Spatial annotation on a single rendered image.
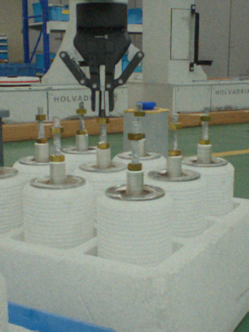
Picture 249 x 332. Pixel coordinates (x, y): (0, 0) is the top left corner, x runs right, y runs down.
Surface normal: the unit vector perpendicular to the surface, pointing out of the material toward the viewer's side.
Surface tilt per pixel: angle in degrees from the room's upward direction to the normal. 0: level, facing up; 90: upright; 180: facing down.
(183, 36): 90
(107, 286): 90
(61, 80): 90
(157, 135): 90
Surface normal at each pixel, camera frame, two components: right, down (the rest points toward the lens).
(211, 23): -0.85, 0.11
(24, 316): -0.48, 0.14
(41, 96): 0.52, 0.18
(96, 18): -0.12, 0.20
